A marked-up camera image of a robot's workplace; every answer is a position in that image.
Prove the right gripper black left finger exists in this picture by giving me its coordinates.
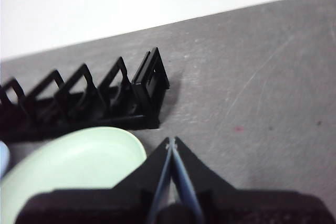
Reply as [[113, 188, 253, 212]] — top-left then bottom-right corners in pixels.
[[15, 136, 174, 224]]

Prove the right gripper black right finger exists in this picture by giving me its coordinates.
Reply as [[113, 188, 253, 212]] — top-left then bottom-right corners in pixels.
[[170, 136, 335, 224]]

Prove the pale green plate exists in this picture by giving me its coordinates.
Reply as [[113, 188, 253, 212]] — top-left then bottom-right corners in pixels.
[[0, 126, 148, 224]]

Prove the blue plate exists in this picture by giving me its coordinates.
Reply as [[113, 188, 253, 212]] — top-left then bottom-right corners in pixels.
[[0, 141, 11, 180]]

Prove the black plastic plate rack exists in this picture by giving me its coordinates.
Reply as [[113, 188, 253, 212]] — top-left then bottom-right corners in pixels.
[[0, 47, 171, 143]]

